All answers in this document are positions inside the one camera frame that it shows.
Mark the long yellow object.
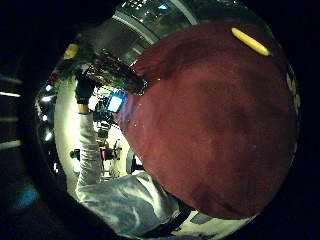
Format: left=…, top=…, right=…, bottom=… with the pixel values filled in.
left=230, top=27, right=272, bottom=57

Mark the blue and white box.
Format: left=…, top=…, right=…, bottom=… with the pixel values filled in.
left=105, top=91, right=128, bottom=114

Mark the the person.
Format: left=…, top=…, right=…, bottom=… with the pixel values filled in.
left=74, top=170, right=195, bottom=240

